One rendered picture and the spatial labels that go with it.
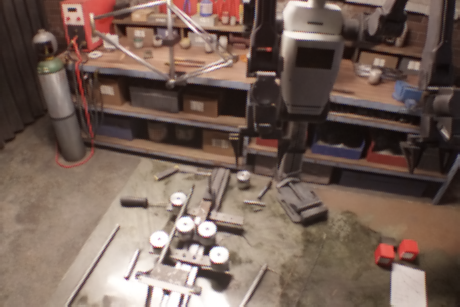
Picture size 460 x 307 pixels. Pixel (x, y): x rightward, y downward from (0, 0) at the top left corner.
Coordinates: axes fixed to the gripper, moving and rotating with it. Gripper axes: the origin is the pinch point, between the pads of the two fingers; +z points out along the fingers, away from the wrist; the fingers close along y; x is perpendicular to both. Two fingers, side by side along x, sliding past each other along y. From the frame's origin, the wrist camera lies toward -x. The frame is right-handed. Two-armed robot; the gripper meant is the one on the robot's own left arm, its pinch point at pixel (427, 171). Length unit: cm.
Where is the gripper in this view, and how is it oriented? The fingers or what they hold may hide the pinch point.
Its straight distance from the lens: 91.3
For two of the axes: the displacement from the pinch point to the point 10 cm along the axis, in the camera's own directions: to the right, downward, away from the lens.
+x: 0.1, -0.8, 10.0
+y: 10.0, 0.5, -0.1
